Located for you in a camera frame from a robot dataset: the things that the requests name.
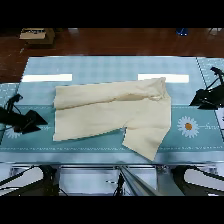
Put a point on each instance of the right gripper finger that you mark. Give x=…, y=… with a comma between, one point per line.
x=208, y=106
x=201, y=97

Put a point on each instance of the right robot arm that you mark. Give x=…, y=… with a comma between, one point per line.
x=203, y=178

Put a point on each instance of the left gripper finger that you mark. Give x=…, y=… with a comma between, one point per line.
x=35, y=118
x=30, y=129

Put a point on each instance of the cream shorts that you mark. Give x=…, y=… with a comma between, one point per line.
x=100, y=110

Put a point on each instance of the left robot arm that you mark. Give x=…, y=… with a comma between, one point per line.
x=31, y=178

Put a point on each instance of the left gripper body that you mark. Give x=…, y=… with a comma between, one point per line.
x=11, y=118

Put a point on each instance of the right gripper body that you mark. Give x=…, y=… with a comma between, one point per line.
x=216, y=96

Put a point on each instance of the cardboard box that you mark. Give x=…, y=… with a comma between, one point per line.
x=37, y=36

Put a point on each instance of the silver frame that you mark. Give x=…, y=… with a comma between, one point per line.
x=90, y=166

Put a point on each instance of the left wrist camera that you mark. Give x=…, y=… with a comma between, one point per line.
x=15, y=99

